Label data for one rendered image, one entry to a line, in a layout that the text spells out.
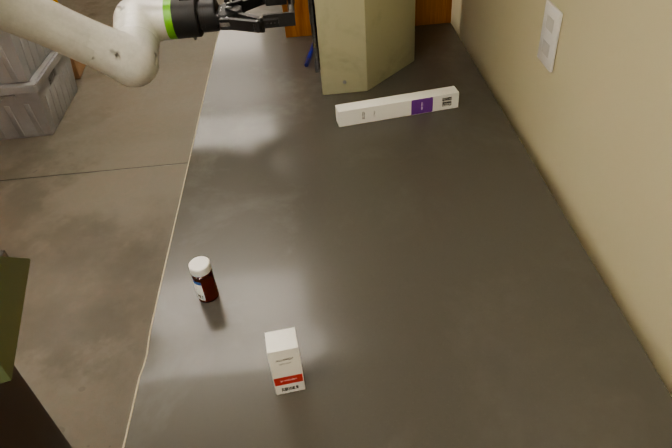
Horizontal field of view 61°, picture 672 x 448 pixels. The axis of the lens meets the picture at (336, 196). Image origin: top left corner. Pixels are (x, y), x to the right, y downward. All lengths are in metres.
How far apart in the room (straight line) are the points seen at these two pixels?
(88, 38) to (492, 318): 0.92
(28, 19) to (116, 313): 1.33
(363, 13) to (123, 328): 1.46
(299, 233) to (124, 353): 1.28
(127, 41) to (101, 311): 1.30
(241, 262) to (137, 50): 0.54
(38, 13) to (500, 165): 0.93
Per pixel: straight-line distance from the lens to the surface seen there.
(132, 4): 1.40
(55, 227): 2.85
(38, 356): 2.33
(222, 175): 1.19
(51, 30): 1.27
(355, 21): 1.35
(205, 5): 1.37
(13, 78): 3.44
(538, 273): 0.96
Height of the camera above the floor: 1.62
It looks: 39 degrees down
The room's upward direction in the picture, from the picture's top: 5 degrees counter-clockwise
